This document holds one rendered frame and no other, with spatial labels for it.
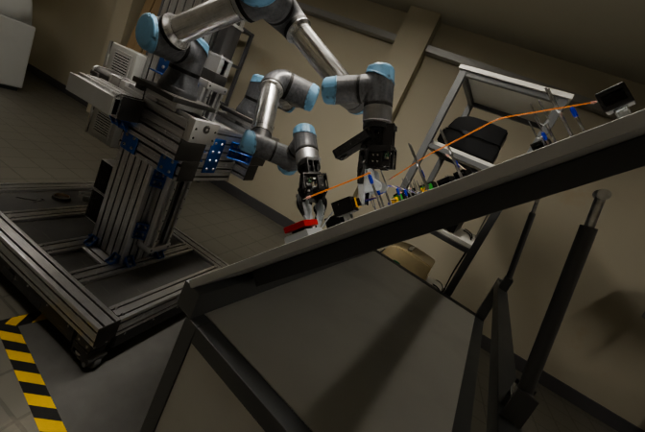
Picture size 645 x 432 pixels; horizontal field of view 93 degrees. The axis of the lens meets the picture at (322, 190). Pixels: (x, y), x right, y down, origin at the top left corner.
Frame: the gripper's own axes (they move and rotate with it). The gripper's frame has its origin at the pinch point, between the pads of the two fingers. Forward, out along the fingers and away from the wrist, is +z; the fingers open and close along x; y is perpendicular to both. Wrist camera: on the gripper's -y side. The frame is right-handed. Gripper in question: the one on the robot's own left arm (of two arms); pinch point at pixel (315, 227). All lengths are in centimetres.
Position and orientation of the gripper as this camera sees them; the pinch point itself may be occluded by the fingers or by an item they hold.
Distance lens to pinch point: 87.2
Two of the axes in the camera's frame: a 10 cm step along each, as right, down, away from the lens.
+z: 1.3, 8.5, -5.1
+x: 9.6, 0.2, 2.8
